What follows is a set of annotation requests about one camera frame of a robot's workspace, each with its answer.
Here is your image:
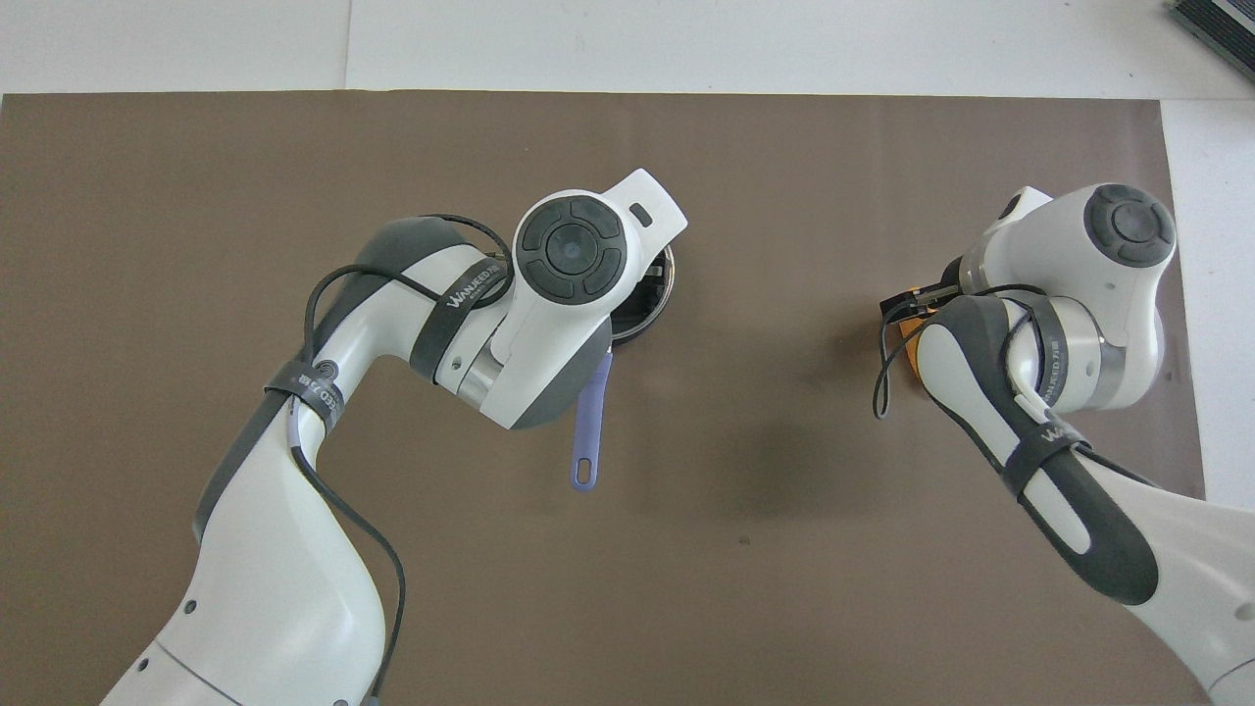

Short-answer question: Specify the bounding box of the dark grey ribbed device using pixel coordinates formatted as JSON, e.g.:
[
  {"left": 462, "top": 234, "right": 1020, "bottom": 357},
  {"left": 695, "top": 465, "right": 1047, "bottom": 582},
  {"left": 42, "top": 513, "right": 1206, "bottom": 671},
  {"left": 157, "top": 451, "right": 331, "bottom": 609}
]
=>
[{"left": 1165, "top": 0, "right": 1255, "bottom": 84}]

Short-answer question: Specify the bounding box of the yellow corn cob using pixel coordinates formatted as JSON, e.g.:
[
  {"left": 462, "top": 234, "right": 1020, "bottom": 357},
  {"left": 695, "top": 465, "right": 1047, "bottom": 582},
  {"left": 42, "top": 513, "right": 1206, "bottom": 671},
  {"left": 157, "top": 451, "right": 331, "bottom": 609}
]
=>
[{"left": 900, "top": 314, "right": 934, "bottom": 381}]

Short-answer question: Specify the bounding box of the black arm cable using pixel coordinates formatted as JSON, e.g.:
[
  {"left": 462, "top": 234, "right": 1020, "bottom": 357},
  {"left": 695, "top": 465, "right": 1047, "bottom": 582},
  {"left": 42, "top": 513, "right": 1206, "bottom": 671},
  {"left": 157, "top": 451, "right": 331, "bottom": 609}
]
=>
[
  {"left": 873, "top": 282, "right": 1055, "bottom": 421},
  {"left": 289, "top": 213, "right": 516, "bottom": 706}
]

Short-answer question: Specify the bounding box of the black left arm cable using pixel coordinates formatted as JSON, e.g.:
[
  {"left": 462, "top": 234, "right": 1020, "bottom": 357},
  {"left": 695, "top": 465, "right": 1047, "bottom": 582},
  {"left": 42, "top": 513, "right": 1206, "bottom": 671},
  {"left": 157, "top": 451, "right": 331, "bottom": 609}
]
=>
[{"left": 289, "top": 213, "right": 516, "bottom": 706}]

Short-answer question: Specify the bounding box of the brown table mat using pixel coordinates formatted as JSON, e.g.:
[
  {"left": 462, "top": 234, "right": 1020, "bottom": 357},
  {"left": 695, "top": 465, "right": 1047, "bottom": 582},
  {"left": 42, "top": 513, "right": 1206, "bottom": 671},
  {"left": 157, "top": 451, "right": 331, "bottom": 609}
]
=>
[{"left": 0, "top": 91, "right": 1207, "bottom": 706}]

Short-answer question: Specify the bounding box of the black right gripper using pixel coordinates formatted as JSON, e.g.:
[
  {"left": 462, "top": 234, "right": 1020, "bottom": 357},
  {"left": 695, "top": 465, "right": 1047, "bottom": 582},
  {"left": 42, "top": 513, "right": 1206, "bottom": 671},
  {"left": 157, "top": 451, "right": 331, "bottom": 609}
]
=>
[{"left": 878, "top": 281, "right": 968, "bottom": 324}]

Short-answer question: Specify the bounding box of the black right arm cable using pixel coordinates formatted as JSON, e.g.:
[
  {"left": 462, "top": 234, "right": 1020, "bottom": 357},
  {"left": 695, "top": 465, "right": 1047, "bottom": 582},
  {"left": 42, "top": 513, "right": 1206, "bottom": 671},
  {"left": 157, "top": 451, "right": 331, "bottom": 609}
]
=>
[{"left": 873, "top": 282, "right": 1055, "bottom": 421}]

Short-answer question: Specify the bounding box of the dark blue pot with handle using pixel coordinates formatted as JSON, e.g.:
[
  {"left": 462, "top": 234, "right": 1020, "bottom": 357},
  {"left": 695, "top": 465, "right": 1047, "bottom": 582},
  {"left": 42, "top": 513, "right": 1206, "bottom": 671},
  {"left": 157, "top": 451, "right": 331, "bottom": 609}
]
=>
[{"left": 571, "top": 243, "right": 679, "bottom": 492}]

